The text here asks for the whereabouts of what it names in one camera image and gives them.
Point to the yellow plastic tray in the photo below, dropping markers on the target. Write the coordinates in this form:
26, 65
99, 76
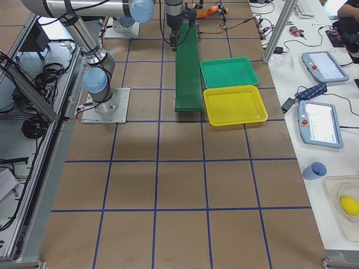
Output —
233, 105

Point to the green plastic tray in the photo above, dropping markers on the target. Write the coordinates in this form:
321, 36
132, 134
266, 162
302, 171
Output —
228, 72

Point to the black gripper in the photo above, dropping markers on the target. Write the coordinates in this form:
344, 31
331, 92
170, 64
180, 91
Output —
173, 23

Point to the teach pendant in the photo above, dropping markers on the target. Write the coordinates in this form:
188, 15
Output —
323, 67
319, 125

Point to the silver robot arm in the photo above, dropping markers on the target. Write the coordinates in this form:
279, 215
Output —
97, 80
122, 24

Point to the beige tray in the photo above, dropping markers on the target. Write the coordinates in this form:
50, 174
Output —
336, 188

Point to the black power adapter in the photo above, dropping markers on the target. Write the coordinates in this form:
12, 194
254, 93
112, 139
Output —
287, 105

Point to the small controller circuit board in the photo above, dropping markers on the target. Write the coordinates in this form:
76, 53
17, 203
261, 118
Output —
223, 26

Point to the blue plastic cup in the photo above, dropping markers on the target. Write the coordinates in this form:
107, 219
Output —
314, 171

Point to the green conveyor belt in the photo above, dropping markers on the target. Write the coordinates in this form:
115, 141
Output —
188, 92

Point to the orange cylinder plain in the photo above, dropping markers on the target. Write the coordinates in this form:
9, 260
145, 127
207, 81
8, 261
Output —
202, 14

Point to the yellow lemon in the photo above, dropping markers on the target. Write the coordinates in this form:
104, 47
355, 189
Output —
349, 205

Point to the aluminium frame post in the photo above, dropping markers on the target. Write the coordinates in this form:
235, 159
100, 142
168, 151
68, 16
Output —
279, 27

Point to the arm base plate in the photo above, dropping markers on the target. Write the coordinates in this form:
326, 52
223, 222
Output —
113, 111
131, 33

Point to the orange cylinder 4680 label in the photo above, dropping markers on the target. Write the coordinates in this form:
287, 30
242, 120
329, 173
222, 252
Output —
213, 9

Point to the blue checkered pouch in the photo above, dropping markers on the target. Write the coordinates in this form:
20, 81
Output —
304, 93

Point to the teach pendant near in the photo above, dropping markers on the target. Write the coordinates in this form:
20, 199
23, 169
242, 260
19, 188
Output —
319, 125

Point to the clear plastic bag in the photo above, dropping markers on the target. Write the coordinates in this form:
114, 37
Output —
281, 61

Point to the teach pendant far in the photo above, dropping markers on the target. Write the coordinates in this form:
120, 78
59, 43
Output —
323, 67

